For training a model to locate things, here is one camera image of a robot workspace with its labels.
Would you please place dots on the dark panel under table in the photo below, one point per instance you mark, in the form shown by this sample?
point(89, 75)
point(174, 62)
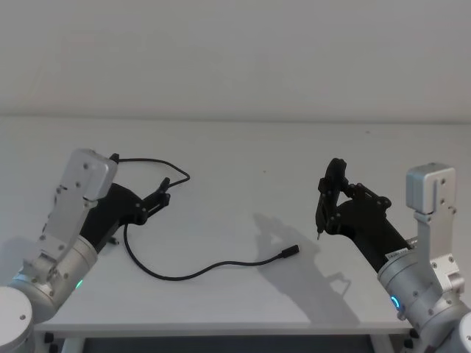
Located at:
point(228, 345)

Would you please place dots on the white table leg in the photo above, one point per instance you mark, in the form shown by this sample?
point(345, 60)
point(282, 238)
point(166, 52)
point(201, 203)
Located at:
point(73, 345)
point(384, 345)

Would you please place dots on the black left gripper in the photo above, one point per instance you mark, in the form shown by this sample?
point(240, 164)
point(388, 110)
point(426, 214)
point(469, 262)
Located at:
point(106, 217)

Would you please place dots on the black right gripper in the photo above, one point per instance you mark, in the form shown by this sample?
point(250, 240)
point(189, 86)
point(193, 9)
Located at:
point(371, 228)

